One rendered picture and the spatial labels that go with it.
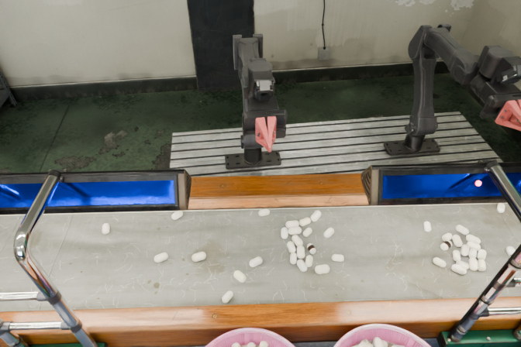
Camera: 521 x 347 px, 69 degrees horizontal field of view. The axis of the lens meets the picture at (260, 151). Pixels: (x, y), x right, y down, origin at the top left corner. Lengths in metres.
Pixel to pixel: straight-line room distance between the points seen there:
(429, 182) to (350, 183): 0.44
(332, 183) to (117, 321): 0.68
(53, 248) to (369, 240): 0.85
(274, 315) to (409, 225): 0.48
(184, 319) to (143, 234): 0.29
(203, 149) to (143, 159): 1.06
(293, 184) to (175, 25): 1.88
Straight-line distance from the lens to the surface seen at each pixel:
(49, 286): 0.78
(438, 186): 0.80
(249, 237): 1.07
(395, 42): 3.20
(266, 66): 0.90
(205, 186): 1.16
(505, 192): 0.79
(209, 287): 1.00
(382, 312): 0.97
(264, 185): 1.15
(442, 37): 1.32
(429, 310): 1.01
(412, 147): 1.49
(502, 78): 1.10
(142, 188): 0.74
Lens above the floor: 1.61
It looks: 42 degrees down
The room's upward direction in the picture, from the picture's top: straight up
